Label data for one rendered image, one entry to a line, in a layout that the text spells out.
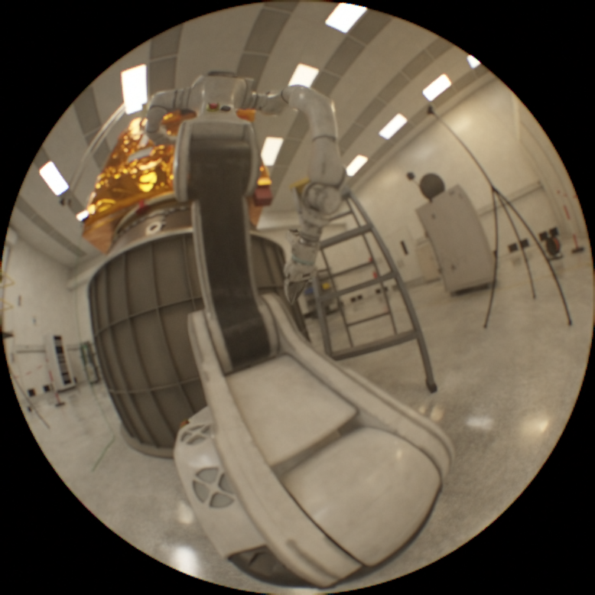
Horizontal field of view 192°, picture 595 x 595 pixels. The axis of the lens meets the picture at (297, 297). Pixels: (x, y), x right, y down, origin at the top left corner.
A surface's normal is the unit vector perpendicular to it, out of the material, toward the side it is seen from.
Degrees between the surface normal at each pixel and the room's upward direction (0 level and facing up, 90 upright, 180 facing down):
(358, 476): 18
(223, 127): 132
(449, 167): 90
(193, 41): 180
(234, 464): 28
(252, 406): 24
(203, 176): 116
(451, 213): 90
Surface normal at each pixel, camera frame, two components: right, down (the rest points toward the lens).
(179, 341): 0.43, -0.19
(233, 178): 0.54, 0.24
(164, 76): 0.30, 0.95
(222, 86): 0.54, 0.52
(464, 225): -0.88, 0.25
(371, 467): -0.15, -0.97
